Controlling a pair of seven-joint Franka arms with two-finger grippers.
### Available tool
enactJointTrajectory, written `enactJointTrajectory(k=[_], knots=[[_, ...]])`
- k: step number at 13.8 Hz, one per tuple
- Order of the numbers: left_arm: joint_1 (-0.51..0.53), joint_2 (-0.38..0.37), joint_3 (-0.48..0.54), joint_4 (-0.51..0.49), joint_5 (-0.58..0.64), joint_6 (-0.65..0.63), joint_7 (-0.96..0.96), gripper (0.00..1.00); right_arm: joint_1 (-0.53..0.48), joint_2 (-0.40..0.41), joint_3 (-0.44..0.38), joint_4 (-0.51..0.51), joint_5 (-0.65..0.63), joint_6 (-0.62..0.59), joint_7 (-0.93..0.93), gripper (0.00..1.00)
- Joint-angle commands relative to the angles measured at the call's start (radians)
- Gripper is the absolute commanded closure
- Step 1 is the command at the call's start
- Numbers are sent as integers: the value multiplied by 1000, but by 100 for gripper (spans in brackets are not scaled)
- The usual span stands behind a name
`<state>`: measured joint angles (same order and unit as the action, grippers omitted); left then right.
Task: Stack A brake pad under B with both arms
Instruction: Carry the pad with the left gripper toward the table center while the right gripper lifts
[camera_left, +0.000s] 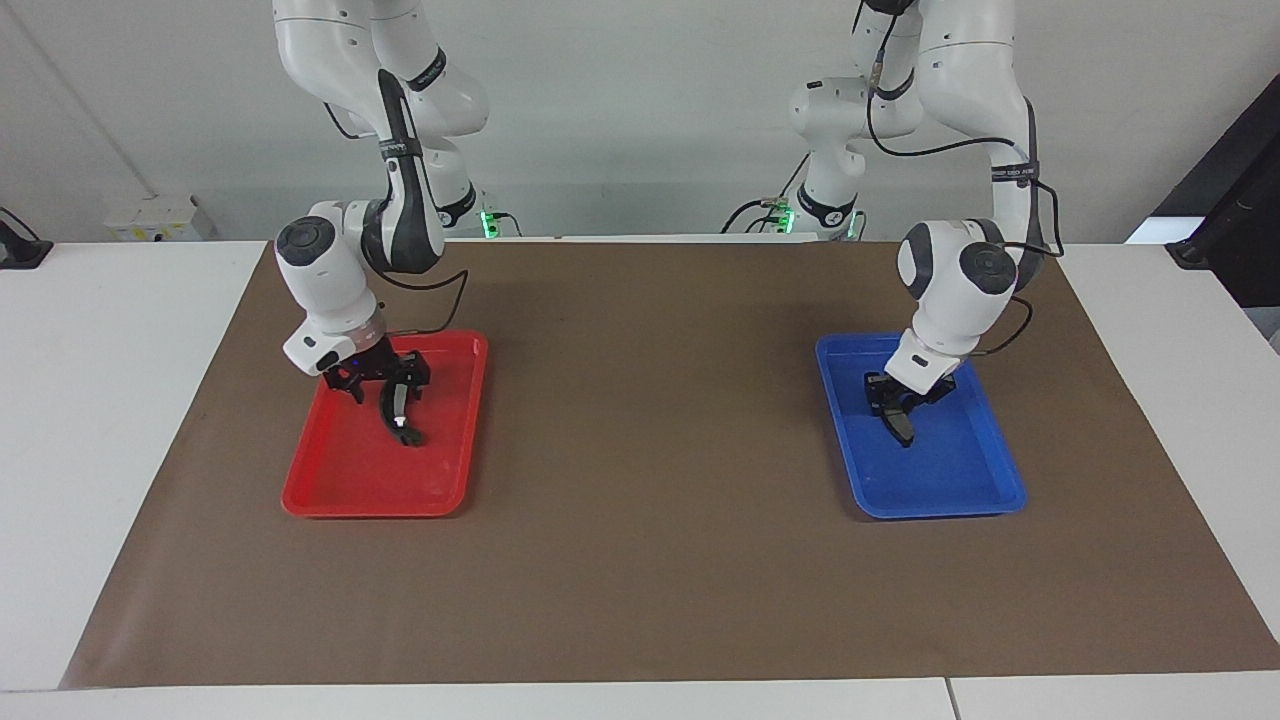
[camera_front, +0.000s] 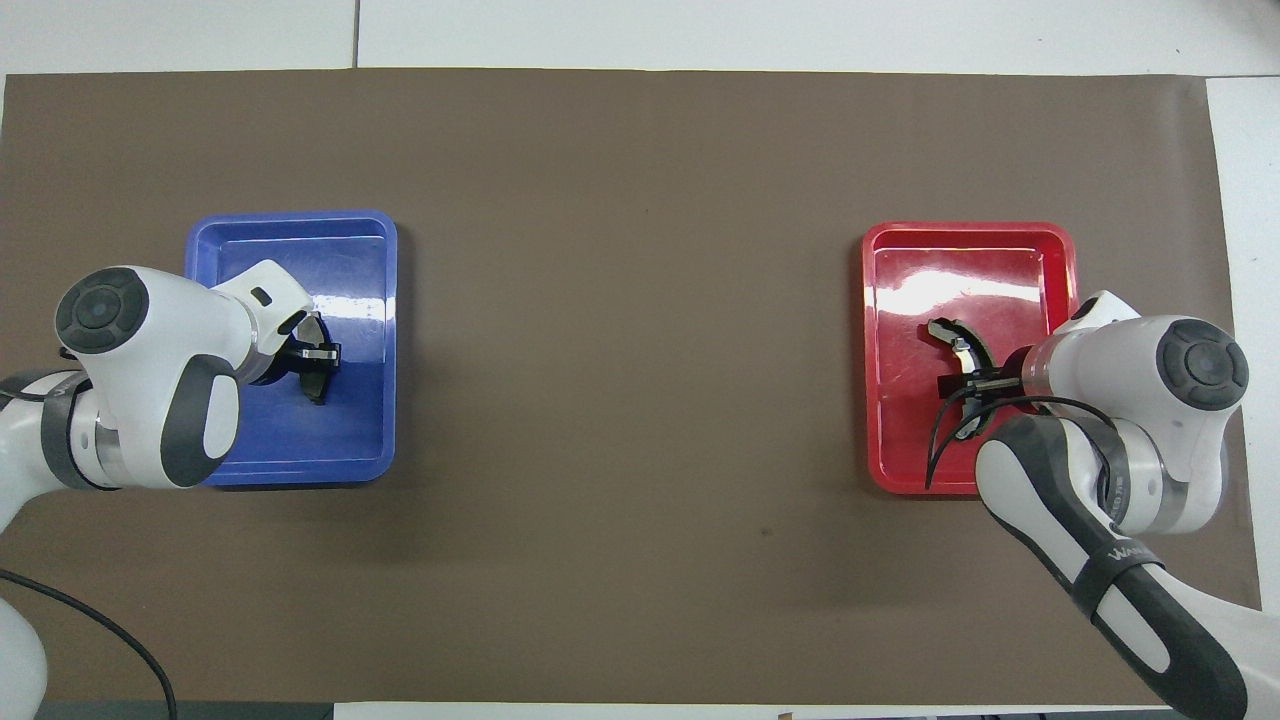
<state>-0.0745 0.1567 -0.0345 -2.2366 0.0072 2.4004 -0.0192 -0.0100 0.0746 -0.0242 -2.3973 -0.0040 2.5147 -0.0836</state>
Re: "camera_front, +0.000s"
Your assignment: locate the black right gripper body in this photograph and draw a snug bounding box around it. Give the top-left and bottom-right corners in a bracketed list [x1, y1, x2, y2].
[962, 368, 1029, 406]

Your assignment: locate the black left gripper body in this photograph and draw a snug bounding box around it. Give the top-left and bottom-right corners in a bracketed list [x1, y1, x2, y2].
[262, 338, 306, 386]

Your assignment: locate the grey brake pad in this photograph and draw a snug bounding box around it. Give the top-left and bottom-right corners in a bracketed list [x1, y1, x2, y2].
[297, 313, 339, 406]

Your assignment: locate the red plastic tray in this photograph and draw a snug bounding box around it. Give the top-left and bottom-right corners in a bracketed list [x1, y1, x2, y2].
[862, 221, 1081, 496]

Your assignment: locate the blue plastic tray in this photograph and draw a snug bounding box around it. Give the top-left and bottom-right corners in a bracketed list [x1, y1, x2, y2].
[183, 210, 399, 487]

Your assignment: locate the brown table mat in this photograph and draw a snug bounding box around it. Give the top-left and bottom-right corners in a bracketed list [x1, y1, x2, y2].
[0, 68, 1263, 706]

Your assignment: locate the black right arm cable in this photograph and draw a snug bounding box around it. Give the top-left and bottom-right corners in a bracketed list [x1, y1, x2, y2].
[925, 385, 1119, 491]

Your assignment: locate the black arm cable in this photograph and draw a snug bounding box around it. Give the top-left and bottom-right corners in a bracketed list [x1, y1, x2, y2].
[925, 385, 1119, 491]
[0, 568, 179, 720]

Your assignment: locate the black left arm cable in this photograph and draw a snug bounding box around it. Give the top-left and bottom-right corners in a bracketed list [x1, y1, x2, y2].
[0, 568, 179, 720]

